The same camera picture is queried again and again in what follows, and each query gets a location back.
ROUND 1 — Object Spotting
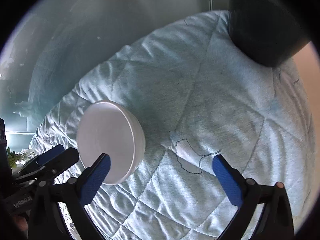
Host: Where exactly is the white bowl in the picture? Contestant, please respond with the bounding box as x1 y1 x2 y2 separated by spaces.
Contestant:
76 101 146 185

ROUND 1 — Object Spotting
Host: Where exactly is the light blue quilted tablecloth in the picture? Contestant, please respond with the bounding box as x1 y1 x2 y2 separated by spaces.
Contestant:
30 11 316 239

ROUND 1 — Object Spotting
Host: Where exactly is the black object at table edge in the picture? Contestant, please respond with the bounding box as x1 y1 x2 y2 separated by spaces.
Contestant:
228 0 310 67

